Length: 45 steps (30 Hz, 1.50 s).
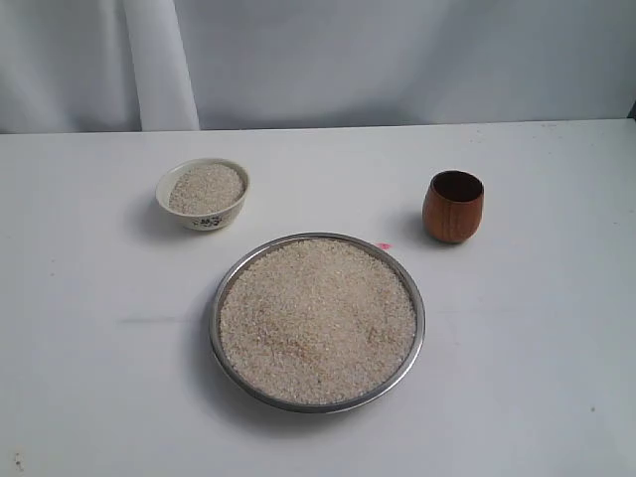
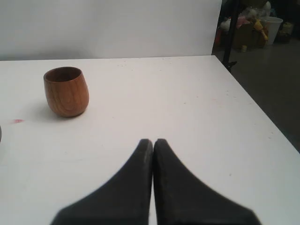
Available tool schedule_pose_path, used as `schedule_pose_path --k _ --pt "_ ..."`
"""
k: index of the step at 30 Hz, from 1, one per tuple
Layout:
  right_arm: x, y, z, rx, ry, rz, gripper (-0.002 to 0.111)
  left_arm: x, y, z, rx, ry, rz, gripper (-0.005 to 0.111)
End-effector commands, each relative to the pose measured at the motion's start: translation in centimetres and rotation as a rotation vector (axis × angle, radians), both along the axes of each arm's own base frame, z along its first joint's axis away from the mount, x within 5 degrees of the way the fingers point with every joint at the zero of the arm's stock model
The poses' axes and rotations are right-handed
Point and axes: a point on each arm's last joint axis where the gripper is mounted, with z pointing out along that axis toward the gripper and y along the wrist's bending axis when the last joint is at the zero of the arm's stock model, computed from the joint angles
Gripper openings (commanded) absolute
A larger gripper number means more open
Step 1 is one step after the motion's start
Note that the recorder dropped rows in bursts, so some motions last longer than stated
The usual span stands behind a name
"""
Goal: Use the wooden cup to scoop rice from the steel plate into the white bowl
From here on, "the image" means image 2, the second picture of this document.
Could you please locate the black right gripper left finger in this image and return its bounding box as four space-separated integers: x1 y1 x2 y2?
52 139 153 225

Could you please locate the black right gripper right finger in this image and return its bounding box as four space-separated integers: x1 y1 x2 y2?
152 139 261 225

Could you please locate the brown wooden cup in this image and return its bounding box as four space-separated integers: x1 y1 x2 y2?
44 67 89 118

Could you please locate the cardboard box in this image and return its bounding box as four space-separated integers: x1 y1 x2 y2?
232 23 260 49

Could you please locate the white plastic bucket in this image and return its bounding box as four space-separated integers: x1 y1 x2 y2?
261 16 283 45

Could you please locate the black metal stand pole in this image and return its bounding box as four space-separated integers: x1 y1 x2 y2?
222 0 240 72

